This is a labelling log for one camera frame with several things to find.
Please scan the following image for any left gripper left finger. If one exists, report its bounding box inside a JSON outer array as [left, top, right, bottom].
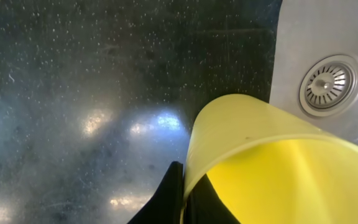
[[126, 161, 185, 224]]

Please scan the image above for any steel sink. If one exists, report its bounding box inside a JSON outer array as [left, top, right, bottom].
[[268, 0, 358, 158]]

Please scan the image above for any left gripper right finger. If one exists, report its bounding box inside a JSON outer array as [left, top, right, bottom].
[[186, 174, 241, 224]]

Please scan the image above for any yellow cup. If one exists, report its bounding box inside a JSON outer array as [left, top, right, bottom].
[[180, 93, 358, 224]]

